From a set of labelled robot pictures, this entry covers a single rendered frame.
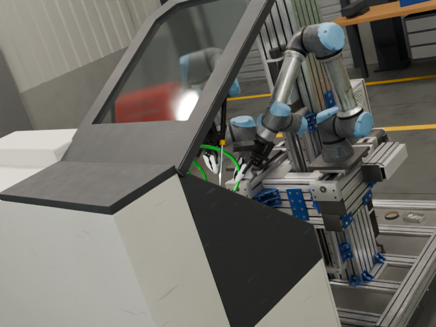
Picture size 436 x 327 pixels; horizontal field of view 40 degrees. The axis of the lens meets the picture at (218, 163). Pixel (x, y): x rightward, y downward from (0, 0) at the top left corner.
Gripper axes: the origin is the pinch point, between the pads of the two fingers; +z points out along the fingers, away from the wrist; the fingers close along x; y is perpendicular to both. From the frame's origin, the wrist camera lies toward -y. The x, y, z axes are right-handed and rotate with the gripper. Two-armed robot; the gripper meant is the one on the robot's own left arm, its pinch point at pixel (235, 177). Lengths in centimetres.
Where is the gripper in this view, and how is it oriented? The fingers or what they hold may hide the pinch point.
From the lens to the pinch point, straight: 243.4
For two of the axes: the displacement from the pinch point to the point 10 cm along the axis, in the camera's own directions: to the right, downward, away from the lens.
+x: -2.7, -4.6, 8.5
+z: -4.8, 8.3, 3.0
